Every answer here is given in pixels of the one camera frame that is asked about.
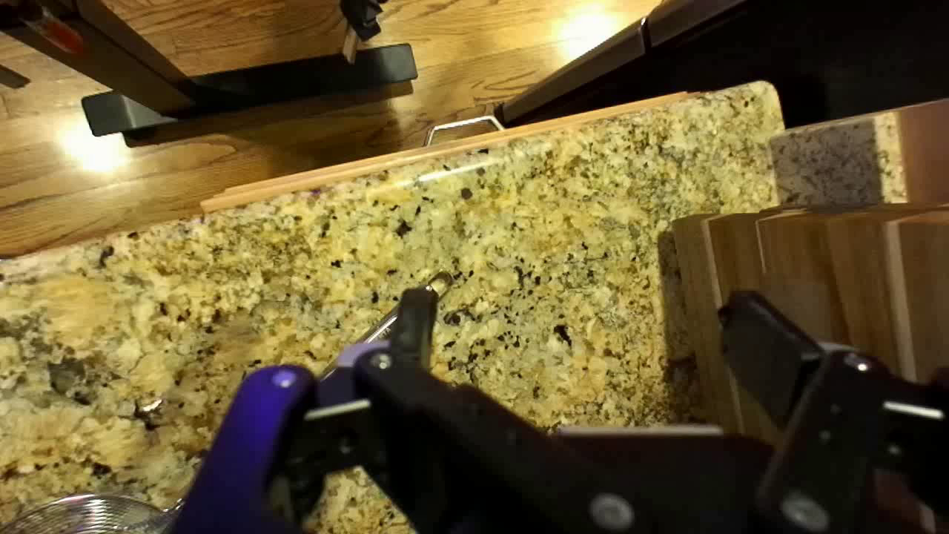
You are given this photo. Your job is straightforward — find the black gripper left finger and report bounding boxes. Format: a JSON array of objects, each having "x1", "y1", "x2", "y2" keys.
[{"x1": 353, "y1": 285, "x2": 616, "y2": 534}]

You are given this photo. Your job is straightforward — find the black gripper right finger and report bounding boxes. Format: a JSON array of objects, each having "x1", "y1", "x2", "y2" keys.
[{"x1": 719, "y1": 291, "x2": 949, "y2": 534}]

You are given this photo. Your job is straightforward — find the striped wooden cutting board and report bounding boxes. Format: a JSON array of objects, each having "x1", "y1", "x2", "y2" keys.
[
  {"x1": 658, "y1": 208, "x2": 898, "y2": 439},
  {"x1": 885, "y1": 211, "x2": 949, "y2": 388}
]

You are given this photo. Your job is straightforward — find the clear glass bowl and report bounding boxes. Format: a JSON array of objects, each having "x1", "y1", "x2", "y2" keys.
[{"x1": 0, "y1": 493, "x2": 176, "y2": 534}]

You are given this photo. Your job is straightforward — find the black stand foot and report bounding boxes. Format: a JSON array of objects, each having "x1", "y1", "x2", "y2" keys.
[{"x1": 80, "y1": 40, "x2": 421, "y2": 149}]

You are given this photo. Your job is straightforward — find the black stand beam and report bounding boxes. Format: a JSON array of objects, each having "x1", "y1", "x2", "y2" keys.
[{"x1": 0, "y1": 0, "x2": 201, "y2": 116}]

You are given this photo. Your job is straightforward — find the purple handled utensil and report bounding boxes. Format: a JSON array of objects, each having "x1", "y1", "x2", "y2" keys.
[{"x1": 173, "y1": 339, "x2": 396, "y2": 534}]

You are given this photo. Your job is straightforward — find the wooden drawer front metal handle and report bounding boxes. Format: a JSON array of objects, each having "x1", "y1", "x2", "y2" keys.
[{"x1": 201, "y1": 88, "x2": 694, "y2": 215}]

